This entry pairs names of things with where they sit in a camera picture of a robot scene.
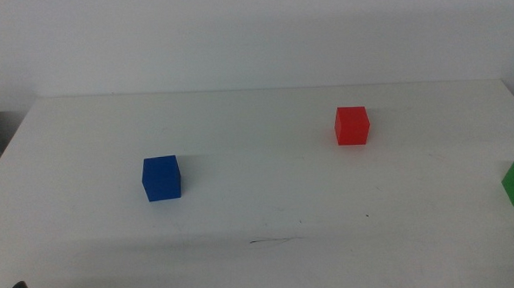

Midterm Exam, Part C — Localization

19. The blue cube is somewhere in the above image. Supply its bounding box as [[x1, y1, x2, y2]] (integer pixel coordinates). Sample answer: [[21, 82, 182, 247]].
[[140, 154, 183, 204]]

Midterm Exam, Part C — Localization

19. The red cube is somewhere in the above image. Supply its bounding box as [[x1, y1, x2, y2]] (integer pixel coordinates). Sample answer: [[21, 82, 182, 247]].
[[333, 105, 372, 147]]

